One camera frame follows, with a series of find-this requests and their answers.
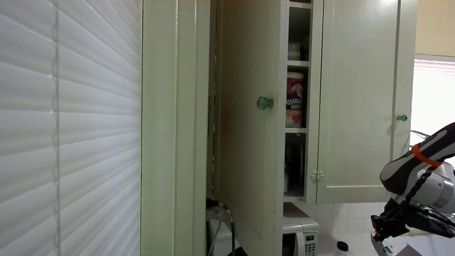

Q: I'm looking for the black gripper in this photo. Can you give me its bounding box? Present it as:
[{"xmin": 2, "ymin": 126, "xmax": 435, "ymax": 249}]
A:
[{"xmin": 370, "ymin": 199, "xmax": 455, "ymax": 256}]

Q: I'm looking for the white package with red label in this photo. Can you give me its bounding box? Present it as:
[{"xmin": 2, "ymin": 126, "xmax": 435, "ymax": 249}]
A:
[{"xmin": 385, "ymin": 242, "xmax": 409, "ymax": 256}]

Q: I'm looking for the white microwave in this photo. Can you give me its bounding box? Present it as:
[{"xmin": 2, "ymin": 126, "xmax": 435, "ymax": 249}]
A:
[{"xmin": 282, "ymin": 219, "xmax": 320, "ymax": 256}]

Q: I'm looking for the closed cream cabinet door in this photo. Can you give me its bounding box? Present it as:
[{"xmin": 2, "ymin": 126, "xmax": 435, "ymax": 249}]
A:
[{"xmin": 316, "ymin": 0, "xmax": 418, "ymax": 204}]

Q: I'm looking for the bright window with blind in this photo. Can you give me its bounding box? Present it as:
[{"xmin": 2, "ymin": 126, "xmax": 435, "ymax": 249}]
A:
[{"xmin": 410, "ymin": 54, "xmax": 455, "ymax": 167}]

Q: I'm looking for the round oats canister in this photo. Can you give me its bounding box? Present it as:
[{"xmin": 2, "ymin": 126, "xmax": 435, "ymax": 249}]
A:
[{"xmin": 285, "ymin": 72, "xmax": 306, "ymax": 128}]

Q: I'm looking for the open cream cabinet door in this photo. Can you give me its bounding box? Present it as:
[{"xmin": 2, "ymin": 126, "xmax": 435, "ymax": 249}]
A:
[{"xmin": 215, "ymin": 0, "xmax": 289, "ymax": 256}]

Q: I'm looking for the large green glass knob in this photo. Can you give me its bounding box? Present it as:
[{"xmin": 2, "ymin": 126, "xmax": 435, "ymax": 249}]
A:
[{"xmin": 257, "ymin": 96, "xmax": 274, "ymax": 111}]

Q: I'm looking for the glass jar on shelf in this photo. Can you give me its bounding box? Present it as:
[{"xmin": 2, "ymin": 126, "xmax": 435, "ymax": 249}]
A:
[{"xmin": 288, "ymin": 43, "xmax": 301, "ymax": 61}]

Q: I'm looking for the white window blind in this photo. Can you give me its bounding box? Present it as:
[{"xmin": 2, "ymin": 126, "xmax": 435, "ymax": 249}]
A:
[{"xmin": 0, "ymin": 0, "xmax": 142, "ymax": 256}]

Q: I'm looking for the cream wall cabinet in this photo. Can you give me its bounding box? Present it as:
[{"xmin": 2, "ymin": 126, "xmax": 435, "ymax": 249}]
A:
[{"xmin": 141, "ymin": 0, "xmax": 418, "ymax": 256}]

